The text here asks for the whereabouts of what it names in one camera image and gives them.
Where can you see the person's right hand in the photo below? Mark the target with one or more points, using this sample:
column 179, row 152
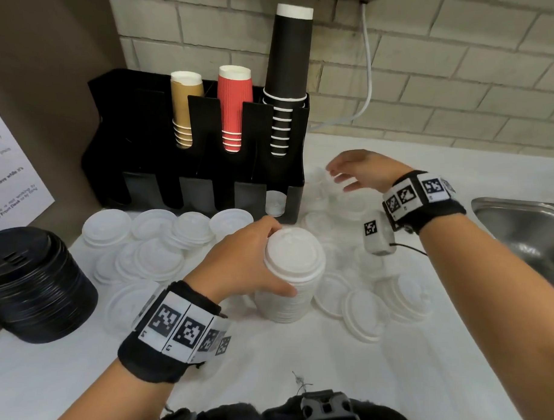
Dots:
column 373, row 168

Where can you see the person's left hand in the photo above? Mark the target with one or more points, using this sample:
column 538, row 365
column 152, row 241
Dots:
column 233, row 268

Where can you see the pile of white cup lids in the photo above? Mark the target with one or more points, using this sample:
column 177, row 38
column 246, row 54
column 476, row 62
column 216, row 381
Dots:
column 156, row 259

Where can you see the black cup and lid organizer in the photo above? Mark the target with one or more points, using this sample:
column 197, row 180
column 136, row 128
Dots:
column 130, row 153

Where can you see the stack of black lids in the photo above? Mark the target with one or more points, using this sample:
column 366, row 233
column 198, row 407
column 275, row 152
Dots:
column 35, row 288

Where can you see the person's right forearm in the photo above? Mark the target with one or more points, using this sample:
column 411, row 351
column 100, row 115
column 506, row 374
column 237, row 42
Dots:
column 498, row 308

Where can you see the right marker wristband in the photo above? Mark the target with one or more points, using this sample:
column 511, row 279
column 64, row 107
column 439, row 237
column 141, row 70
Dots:
column 421, row 198

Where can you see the marker wristband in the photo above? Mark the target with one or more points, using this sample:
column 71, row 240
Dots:
column 421, row 198
column 172, row 329

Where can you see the left marker wristband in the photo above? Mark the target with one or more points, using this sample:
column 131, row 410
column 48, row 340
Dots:
column 172, row 329

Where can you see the stack of black paper cups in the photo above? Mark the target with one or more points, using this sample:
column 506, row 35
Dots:
column 287, row 53

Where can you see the stack of red paper cups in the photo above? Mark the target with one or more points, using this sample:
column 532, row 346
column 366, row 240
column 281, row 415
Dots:
column 235, row 104

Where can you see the stack of gold paper cups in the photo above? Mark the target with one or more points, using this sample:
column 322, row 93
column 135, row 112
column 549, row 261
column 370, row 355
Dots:
column 185, row 106

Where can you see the steel sink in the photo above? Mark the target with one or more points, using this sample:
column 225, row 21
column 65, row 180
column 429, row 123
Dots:
column 532, row 235

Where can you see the microwave safety poster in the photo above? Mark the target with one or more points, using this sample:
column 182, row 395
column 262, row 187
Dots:
column 8, row 180

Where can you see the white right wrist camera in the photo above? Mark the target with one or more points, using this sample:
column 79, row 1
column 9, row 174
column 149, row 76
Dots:
column 377, row 233

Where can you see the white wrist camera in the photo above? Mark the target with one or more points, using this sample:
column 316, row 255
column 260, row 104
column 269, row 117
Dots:
column 377, row 233
column 223, row 345

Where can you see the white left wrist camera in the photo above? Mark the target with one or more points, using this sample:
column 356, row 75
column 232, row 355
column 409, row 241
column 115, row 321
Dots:
column 223, row 345

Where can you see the black chest camera mount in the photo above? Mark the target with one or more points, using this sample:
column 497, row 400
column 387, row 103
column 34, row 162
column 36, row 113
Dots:
column 327, row 407

